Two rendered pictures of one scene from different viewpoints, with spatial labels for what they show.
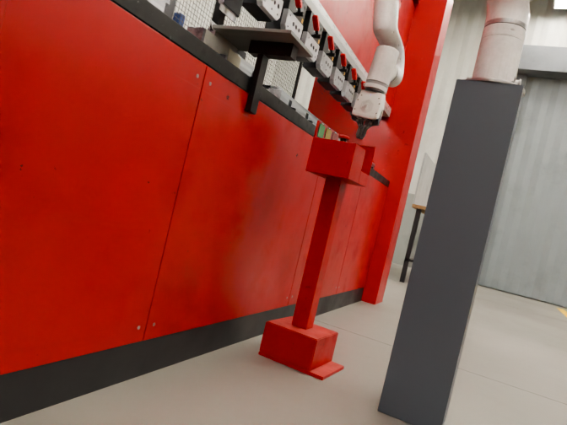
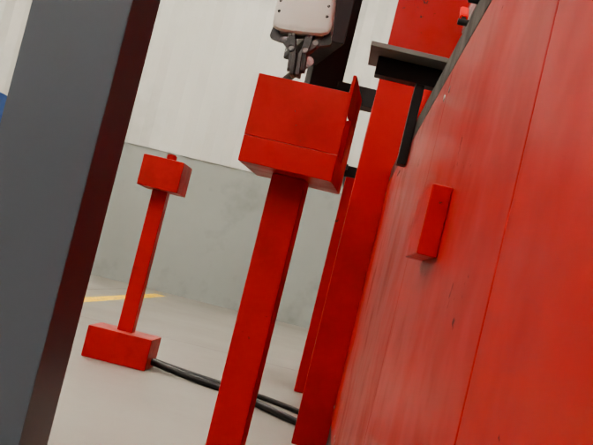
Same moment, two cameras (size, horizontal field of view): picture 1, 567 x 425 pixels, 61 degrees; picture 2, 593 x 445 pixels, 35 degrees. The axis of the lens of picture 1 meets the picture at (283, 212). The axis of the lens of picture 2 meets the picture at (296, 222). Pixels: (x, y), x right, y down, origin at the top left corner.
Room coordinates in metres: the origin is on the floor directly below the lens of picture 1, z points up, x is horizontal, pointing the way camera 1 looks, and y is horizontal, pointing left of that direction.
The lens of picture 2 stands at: (3.28, -0.71, 0.51)
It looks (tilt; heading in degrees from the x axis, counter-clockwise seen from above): 3 degrees up; 159
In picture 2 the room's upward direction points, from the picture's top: 14 degrees clockwise
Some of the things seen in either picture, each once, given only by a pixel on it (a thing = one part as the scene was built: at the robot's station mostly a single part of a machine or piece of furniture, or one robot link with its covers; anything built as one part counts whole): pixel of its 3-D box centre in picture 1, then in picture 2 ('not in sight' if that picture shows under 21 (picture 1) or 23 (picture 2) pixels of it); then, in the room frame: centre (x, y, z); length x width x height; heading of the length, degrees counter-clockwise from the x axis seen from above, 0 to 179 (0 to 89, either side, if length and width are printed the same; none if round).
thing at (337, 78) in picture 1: (332, 70); not in sight; (2.43, -0.08, 1.24); 0.15 x 0.09 x 0.17; 156
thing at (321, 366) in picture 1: (305, 345); not in sight; (1.71, -0.18, 0.06); 0.25 x 0.20 x 0.12; 62
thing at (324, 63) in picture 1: (320, 55); not in sight; (2.24, 0.00, 1.24); 0.15 x 0.09 x 0.17; 156
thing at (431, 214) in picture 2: not in sight; (427, 224); (2.41, -0.24, 0.59); 0.15 x 0.02 x 0.07; 156
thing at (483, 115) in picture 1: (450, 253); (44, 212); (1.46, -0.52, 0.50); 0.18 x 0.18 x 1.00; 65
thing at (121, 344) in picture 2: not in sight; (145, 256); (-0.37, 0.08, 0.42); 0.25 x 0.20 x 0.83; 66
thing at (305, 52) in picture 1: (263, 41); (430, 66); (1.47, 0.18, 1.00); 0.26 x 0.18 x 0.01; 66
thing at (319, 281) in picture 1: (319, 253); (253, 328); (1.73, -0.16, 0.39); 0.06 x 0.06 x 0.54; 62
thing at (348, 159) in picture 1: (342, 154); (303, 128); (1.73, -0.16, 0.75); 0.20 x 0.16 x 0.18; 152
